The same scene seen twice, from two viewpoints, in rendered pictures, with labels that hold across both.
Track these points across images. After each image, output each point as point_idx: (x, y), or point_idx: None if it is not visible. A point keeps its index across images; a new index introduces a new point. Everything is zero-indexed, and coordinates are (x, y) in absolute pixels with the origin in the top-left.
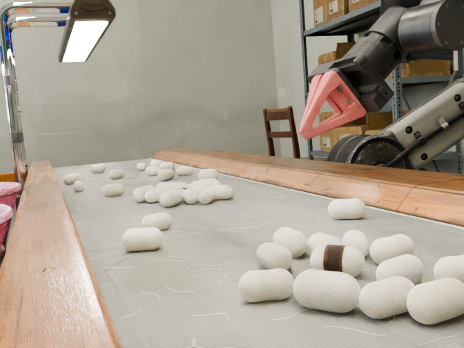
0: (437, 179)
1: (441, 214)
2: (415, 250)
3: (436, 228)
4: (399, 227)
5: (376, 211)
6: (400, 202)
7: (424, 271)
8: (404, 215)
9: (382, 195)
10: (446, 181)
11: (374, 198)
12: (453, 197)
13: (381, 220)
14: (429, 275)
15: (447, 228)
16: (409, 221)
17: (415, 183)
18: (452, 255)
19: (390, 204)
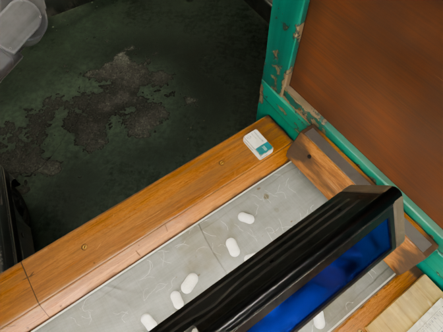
0: (19, 288)
1: (78, 294)
2: (133, 312)
3: (95, 299)
4: (88, 317)
5: (41, 329)
6: (45, 313)
7: (161, 311)
8: (62, 313)
9: (24, 324)
10: (31, 284)
11: (22, 329)
12: (72, 286)
13: (68, 326)
14: (165, 309)
15: (96, 294)
16: (74, 311)
17: (29, 302)
18: (141, 298)
19: (40, 320)
